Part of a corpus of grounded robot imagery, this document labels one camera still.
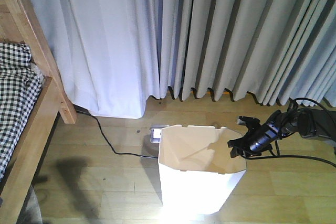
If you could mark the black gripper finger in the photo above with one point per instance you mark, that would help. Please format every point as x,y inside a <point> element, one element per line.
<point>240,142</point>
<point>235,152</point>

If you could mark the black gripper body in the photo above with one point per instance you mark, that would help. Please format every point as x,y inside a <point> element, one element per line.
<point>259,140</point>

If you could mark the white plastic trash bin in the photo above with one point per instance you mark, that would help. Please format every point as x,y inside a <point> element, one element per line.
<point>197,173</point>

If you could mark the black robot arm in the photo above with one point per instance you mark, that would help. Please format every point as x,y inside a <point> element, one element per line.
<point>309,123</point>

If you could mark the white floor power socket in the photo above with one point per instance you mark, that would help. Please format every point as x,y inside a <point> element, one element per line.
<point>155,133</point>

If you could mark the grey pleated curtain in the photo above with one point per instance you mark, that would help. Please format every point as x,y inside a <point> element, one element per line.
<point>274,49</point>

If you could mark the white sheer curtain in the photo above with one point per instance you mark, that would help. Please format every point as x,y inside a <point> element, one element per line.
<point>106,52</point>

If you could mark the grey round floor rug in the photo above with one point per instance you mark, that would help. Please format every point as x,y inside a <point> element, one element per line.
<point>30,212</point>

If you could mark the black white checkered bedsheet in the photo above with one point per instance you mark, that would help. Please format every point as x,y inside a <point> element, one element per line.
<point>20,89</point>

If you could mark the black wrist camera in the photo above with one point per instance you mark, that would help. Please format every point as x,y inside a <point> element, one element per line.
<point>250,122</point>

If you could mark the wooden bed frame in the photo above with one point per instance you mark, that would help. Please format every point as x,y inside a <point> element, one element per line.
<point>20,25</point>

